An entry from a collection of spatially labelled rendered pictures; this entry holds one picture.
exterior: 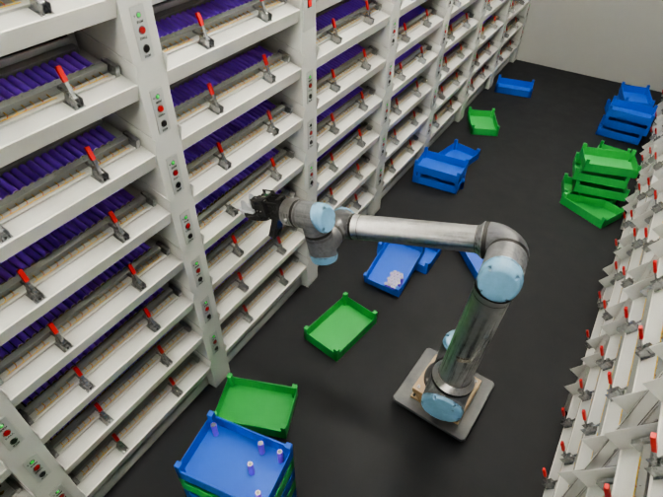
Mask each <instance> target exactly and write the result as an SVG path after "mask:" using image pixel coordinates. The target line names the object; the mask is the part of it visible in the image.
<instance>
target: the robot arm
mask: <svg viewBox="0 0 663 497"><path fill-rule="evenodd" d="M265 191H270V194H266V192H265ZM238 208H239V210H240V212H241V213H242V214H243V215H245V216H246V217H247V218H248V219H250V220H253V221H267V220H269V219H270V220H271V225H270V230H269V236H270V237H272V238H274V239H275V238H276V237H278V236H279V235H280V234H281V230H282V226H283V225H287V226H292V227H296V228H301V229H303V232H304V235H305V239H306V243H307V247H308V250H309V256H310V258H311V260H312V262H313V263H314V264H316V265H329V264H332V263H334V262H335V261H336V260H337V256H338V253H337V252H336V250H337V248H338V247H339V246H340V244H341V243H342V242H343V240H344V239H351V240H364V241H373V242H381V243H390V244H398V245H407V246H415V247H424V248H432V249H447V250H456V251H464V252H473V253H476V254H477V255H478V256H479V257H480V258H481V259H483V262H482V264H481V267H480V269H479V273H478V276H477V278H476V281H475V284H474V288H473V290H472V293H471V295H470V297H469V299H468V301H467V303H466V306H465V308H464V311H463V313H462V315H461V318H460V320H459V322H458V325H457V327H456V329H454V330H451V331H449V332H448V333H447V334H446V335H445V337H444V338H443V341H442V344H441V347H440V349H439V352H438V354H437V357H436V359H435V361H434V362H433V363H431V364H430V365H429V366H428V367H427V369H426V371H425V373H424V384H425V389H424V392H423V394H422V399H421V405H422V407H423V409H424V410H425V411H426V412H427V413H429V414H430V415H431V416H433V417H435V418H437V419H439V420H442V421H447V422H456V421H458V420H460V419H461V418H462V416H463V414H464V410H465V407H466V404H467V401H468V399H469V396H470V395H471V393H472V391H473V389H474V387H475V383H476V379H475V372H476V369H477V367H478V365H479V362H480V360H481V358H482V356H483V354H484V352H485V350H486V348H487V346H488V344H489V342H490V340H491V338H492V336H493V335H494V333H495V332H496V330H497V328H498V326H499V324H500V322H501V320H502V318H503V316H504V314H505V312H506V310H507V308H508V306H509V304H510V302H511V301H512V300H513V299H514V298H515V297H516V296H517V295H518V293H519V292H520V290H521V288H522V286H523V283H524V275H525V271H526V267H527V263H528V260H529V248H528V246H527V243H526V242H525V240H524V239H523V238H522V236H520V235H519V234H518V233H517V232H516V231H514V230H513V229H511V228H509V227H507V226H505V225H503V224H500V223H496V222H488V221H485V222H484V223H482V224H481V225H479V226H477V225H466V224H456V223H445V222H434V221H424V220H413V219H403V218H393V217H382V216H371V215H360V214H357V213H354V212H353V211H352V210H351V209H349V208H346V207H338V208H336V209H335V210H333V209H332V207H331V206H330V205H328V204H325V203H323V202H314V201H307V200H301V199H296V198H285V195H282V194H275V192H274V190H268V189H263V190H262V194H261V195H258V196H254V195H253V194H251V193H250V194H249V203H247V202H246V201H245V200H241V207H238Z"/></svg>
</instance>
